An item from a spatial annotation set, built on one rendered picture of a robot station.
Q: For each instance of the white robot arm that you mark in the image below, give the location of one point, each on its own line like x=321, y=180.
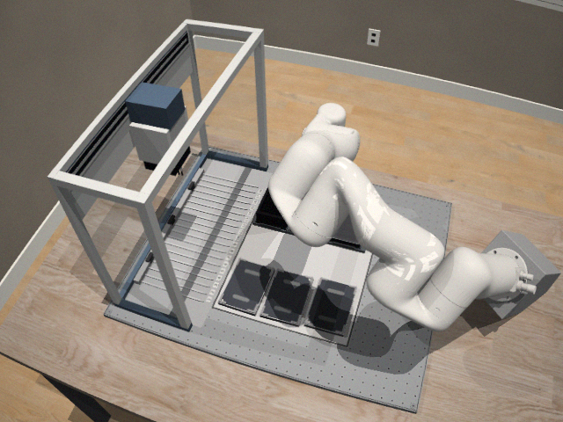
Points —
x=315, y=192

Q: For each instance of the black deep-well plate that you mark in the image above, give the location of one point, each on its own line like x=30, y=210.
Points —
x=269, y=214

